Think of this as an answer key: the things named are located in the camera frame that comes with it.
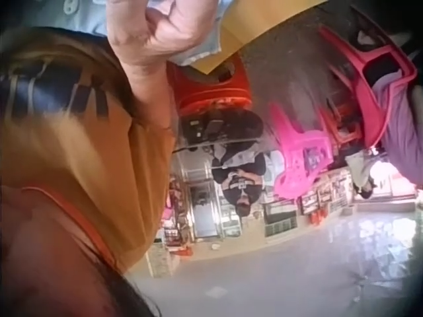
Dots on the person's right hand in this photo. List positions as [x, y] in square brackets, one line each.
[172, 29]

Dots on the person's right fingers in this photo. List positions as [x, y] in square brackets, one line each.
[155, 13]

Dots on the rack of colourful goods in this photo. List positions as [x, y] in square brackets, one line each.
[173, 214]

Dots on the red plastic chair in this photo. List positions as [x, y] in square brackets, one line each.
[370, 59]

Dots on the yellow brown board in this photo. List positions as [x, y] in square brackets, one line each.
[251, 23]

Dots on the light blue cloth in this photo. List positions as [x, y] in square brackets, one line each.
[202, 48]

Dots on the pink plastic chair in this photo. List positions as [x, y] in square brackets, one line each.
[297, 149]

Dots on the shop shelves with goods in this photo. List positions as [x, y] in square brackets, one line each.
[317, 195]

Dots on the glass door cabinet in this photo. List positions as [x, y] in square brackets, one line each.
[202, 211]

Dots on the red plastic stool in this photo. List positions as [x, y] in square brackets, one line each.
[205, 86]

